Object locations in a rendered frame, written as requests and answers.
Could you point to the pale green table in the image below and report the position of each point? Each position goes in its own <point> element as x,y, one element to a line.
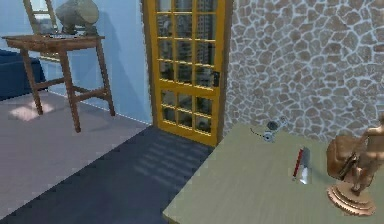
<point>260,180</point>

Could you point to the yellow glazed room door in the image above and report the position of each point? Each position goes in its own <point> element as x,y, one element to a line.
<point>186,66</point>

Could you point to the brown wooden side table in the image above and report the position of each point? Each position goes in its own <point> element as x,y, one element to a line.
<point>63,45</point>

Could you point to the dark blue sofa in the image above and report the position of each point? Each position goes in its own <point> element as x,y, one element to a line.
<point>13,75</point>

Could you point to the bronze figure statue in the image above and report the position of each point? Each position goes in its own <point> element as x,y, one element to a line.
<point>358,163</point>

